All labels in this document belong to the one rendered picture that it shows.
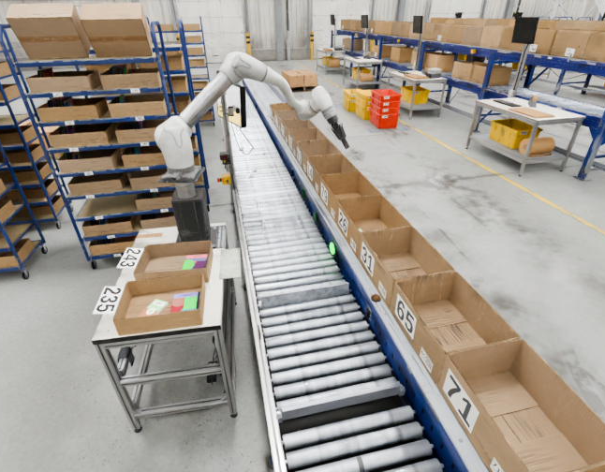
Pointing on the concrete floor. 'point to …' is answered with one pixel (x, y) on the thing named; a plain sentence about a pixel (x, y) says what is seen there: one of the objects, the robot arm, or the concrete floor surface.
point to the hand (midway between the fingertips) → (345, 143)
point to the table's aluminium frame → (225, 344)
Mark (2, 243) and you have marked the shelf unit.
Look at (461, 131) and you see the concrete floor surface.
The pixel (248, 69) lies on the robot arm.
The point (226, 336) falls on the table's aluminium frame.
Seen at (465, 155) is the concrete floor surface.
